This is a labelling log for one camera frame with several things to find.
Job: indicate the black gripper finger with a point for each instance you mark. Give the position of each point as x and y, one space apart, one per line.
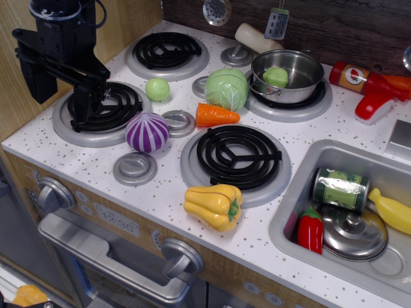
85 104

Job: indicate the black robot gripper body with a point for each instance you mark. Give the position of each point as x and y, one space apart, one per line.
62 48

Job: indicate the green toy broccoli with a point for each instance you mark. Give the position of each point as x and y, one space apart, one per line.
276 76

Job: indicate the small steel pan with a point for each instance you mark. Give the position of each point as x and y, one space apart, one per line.
304 72

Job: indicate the front left black burner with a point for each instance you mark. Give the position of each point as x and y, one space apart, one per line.
107 126

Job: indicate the black burner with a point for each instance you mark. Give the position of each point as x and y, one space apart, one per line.
168 55
248 158
313 107
107 126

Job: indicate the purple striped toy onion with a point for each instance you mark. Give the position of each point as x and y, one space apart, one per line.
147 132

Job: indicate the green toy apple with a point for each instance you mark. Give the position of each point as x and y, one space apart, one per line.
157 89

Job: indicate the silver stovetop knob front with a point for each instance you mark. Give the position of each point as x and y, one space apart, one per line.
135 169

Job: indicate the silver stovetop knob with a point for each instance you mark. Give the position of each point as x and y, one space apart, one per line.
180 123
198 86
237 56
135 169

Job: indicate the back left black burner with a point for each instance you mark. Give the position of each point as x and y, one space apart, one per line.
168 55

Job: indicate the silver stovetop knob centre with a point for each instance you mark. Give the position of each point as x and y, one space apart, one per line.
180 123

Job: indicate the silver oven knob left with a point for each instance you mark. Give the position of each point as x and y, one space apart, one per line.
54 196

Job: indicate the silver oven knob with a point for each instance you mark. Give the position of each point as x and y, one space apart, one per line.
54 196
180 258

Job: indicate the silver stovetop knob middle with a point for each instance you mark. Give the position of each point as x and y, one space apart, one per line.
198 86

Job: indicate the orange toy carrot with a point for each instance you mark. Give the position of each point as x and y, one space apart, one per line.
211 115

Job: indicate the oven clock display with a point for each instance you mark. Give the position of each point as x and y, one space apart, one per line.
117 219

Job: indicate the green toy cabbage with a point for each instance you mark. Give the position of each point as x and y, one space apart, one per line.
227 88

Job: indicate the hanging steel skimmer ladle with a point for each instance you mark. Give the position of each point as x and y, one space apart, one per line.
217 12

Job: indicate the silver stovetop knob back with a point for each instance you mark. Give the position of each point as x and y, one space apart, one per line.
237 56

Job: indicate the yellow toy bell pepper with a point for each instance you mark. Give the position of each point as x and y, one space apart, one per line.
218 206

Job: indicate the cream toy bottle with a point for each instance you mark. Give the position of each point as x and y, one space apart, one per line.
254 39

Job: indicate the back right black burner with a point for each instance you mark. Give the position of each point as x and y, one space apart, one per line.
313 107

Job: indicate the front right black burner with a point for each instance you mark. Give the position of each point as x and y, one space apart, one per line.
248 158

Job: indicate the silver oven knob right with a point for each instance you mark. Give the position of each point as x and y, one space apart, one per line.
180 258

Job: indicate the hanging steel slotted spatula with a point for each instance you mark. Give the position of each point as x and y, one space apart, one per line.
277 22

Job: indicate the orange toy on floor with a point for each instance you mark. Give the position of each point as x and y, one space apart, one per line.
28 295

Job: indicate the red toy chili pepper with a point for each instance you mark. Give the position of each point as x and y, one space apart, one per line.
310 230

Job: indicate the green toy tin can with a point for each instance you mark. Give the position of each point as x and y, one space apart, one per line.
345 190

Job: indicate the red white toy sushi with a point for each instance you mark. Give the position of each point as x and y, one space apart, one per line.
373 106

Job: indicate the red toy ketchup bottle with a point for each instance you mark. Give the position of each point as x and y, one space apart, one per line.
363 81

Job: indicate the steel pot lid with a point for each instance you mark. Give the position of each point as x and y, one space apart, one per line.
353 235

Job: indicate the orange toy behind ketchup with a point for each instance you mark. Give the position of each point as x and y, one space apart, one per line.
401 82

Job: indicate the silver toy faucet base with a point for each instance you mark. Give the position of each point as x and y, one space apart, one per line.
399 144

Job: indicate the hanging steel utensil right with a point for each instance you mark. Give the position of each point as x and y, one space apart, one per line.
407 58

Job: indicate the yellow toy banana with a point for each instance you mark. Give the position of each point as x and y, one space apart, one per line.
394 213

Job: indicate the grey toy sink basin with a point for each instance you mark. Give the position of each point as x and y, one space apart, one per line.
383 281

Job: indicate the silver oven door handle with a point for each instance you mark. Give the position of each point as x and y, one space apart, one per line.
103 278

